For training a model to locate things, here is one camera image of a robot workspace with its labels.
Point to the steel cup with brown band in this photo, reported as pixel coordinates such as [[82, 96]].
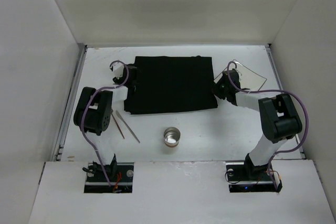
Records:
[[171, 137]]

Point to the square white plate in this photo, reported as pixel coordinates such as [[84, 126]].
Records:
[[251, 81]]

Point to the silver knife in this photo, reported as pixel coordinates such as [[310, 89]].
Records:
[[128, 127]]

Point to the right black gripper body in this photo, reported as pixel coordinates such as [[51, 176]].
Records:
[[219, 88]]

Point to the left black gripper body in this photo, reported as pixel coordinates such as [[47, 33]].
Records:
[[131, 71]]

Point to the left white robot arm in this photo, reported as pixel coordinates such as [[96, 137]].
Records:
[[93, 110]]

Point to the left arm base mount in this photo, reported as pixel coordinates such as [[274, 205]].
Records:
[[118, 178]]

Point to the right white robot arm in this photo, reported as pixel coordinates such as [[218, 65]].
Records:
[[278, 116]]

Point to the black cloth placemat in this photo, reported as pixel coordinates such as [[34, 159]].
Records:
[[165, 84]]

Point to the copper fork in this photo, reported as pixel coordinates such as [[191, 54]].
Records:
[[117, 125]]

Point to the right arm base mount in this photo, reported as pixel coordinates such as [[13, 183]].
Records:
[[244, 177]]

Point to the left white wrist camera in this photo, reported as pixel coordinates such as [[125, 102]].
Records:
[[117, 69]]

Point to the left aluminium table rail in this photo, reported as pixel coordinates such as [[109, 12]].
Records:
[[66, 117]]

